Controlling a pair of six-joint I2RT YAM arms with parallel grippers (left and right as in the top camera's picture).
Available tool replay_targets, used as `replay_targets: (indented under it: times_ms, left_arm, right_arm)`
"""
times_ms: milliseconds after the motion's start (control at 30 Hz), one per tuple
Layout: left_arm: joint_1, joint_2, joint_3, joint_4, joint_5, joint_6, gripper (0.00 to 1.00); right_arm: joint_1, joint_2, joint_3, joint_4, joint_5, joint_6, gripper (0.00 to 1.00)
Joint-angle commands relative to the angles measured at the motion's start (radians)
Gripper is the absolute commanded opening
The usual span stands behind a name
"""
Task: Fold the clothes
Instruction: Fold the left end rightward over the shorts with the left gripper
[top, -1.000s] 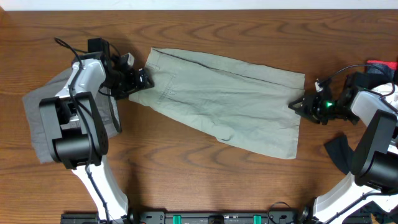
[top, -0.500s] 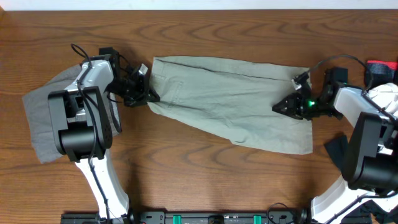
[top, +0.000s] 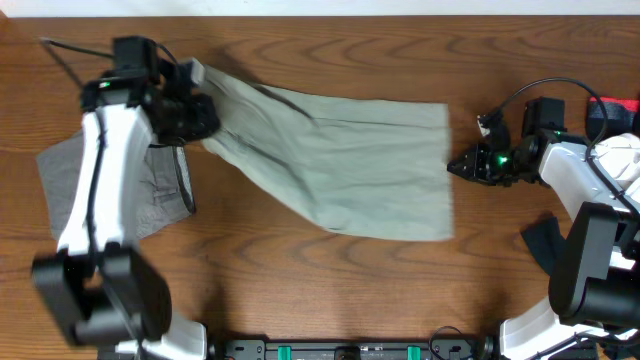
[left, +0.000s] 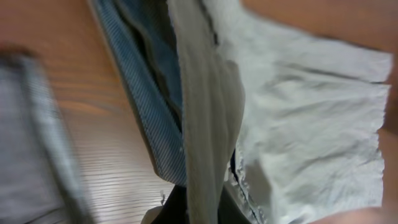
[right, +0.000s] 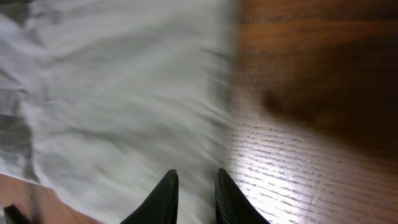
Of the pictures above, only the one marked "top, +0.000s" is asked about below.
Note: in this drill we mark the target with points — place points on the khaki shorts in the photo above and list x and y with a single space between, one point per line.
368 168

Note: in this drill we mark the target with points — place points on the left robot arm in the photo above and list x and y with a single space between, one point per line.
100 290

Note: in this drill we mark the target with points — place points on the folded grey shorts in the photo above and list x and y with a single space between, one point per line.
164 192

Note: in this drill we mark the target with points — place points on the white shirt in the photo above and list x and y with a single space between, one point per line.
619 156

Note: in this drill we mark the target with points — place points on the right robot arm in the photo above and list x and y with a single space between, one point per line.
592 306

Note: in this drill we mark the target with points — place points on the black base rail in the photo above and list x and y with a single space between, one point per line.
455 347

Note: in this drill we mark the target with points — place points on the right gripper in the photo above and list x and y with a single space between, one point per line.
476 170

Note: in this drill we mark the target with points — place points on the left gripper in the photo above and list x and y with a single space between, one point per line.
205 118

